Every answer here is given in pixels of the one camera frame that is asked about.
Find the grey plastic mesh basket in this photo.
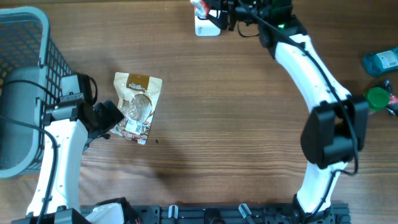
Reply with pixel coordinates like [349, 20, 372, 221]
[1, 6, 72, 179]

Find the white barcode scanner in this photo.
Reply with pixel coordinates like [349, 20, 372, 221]
[194, 15, 221, 37]

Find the black red snack packet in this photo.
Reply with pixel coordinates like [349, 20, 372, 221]
[383, 79, 397, 116]

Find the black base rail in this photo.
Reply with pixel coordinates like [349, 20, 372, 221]
[132, 203, 351, 224]

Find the right black cable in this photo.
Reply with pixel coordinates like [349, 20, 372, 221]
[236, 0, 360, 215]

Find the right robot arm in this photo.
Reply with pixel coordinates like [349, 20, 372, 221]
[211, 0, 368, 222]

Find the brown white snack pouch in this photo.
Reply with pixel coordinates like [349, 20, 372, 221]
[111, 72, 163, 145]

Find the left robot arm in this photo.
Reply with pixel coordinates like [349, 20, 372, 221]
[18, 73, 124, 223]

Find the black cable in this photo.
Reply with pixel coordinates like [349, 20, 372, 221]
[0, 79, 63, 224]
[236, 0, 360, 215]

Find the green lid jar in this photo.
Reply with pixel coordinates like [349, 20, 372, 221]
[364, 87, 390, 113]

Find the blue mouthwash bottle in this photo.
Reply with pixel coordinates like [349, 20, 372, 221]
[363, 47, 397, 77]

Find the small red white carton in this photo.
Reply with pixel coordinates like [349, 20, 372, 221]
[190, 0, 210, 17]

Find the left black cable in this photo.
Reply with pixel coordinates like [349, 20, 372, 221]
[0, 79, 63, 224]

